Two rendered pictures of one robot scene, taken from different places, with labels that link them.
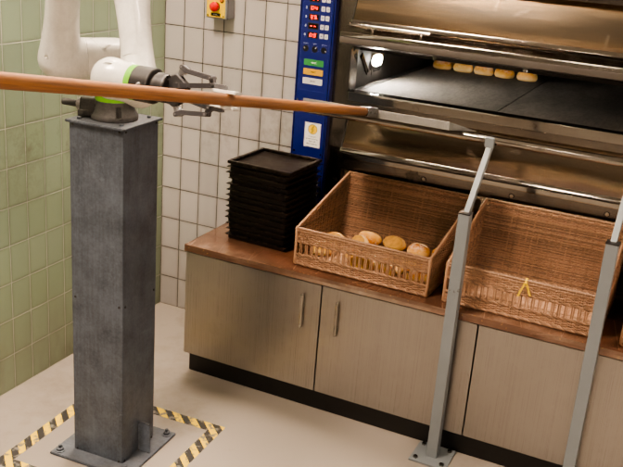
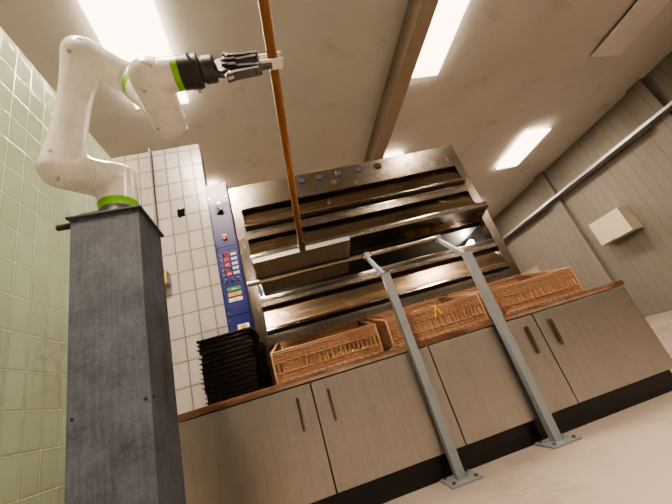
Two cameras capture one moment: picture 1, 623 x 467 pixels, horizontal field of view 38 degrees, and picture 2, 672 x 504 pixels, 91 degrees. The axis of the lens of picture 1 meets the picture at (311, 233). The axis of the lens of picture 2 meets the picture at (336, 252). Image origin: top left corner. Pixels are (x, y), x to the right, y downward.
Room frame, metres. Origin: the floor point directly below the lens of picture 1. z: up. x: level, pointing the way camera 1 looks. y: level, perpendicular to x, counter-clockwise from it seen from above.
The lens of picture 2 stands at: (1.62, 0.62, 0.48)
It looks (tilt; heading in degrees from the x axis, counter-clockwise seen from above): 22 degrees up; 325
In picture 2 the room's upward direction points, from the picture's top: 18 degrees counter-clockwise
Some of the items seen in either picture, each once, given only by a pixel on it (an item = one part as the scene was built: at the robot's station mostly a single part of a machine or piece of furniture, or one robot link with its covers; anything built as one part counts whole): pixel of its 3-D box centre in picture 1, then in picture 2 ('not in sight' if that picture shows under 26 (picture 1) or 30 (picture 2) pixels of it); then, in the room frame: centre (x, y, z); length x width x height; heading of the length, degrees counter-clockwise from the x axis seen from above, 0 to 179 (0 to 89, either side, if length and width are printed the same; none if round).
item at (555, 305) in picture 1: (537, 262); (420, 318); (3.09, -0.83, 0.72); 0.56 x 0.49 x 0.28; 66
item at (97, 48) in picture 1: (110, 69); (114, 189); (2.80, 0.66, 1.36); 0.16 x 0.13 x 0.19; 113
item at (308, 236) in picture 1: (385, 229); (324, 347); (3.34, -0.29, 0.72); 0.56 x 0.49 x 0.28; 65
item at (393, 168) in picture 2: not in sight; (349, 178); (3.36, -0.94, 2.00); 1.80 x 0.08 x 0.21; 66
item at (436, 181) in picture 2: not in sight; (357, 196); (3.34, -0.93, 1.80); 1.79 x 0.11 x 0.19; 66
